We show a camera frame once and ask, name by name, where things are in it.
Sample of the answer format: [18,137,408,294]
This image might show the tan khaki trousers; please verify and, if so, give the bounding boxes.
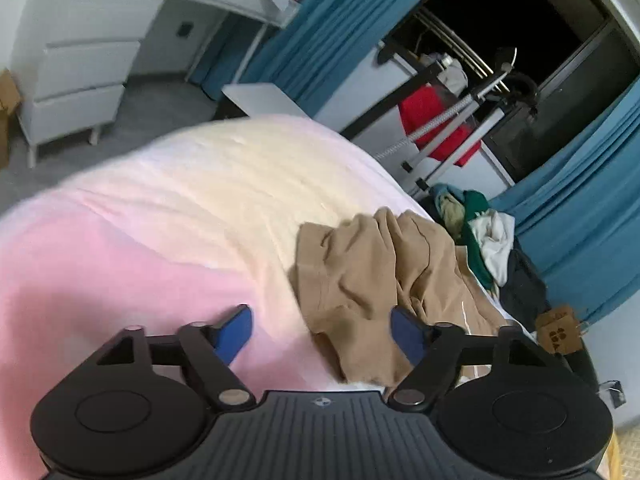
[292,208,506,387]

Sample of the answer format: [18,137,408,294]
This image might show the pile of mixed clothes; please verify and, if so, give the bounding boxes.
[421,184,549,330]

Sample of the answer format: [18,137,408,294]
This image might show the pastel tie-dye bed sheet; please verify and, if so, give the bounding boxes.
[1,116,416,479]

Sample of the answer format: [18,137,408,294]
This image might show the brown paper bag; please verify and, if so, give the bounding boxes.
[535,304,584,356]

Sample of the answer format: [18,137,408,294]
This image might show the black sofa bench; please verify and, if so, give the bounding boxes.
[560,344,600,392]

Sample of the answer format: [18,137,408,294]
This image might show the silver tripod stand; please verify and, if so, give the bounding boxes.
[373,60,538,194]

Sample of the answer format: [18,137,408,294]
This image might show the right blue curtain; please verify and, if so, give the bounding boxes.
[490,82,639,324]

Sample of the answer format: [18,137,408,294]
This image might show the blue curtain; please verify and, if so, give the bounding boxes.
[189,0,421,116]
[490,82,639,324]

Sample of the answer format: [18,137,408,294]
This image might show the red cloth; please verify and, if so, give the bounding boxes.
[398,84,484,167]

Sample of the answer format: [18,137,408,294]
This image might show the cardboard box on floor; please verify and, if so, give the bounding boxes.
[0,68,23,169]

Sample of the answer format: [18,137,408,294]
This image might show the white dresser desk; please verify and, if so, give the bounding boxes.
[9,0,299,167]

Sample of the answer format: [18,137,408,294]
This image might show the left blue curtain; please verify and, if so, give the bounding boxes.
[189,0,421,116]

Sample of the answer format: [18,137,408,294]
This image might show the white wall socket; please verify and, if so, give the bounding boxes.
[598,380,626,411]

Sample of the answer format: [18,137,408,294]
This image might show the white black rack frame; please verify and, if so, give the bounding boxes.
[340,54,452,141]

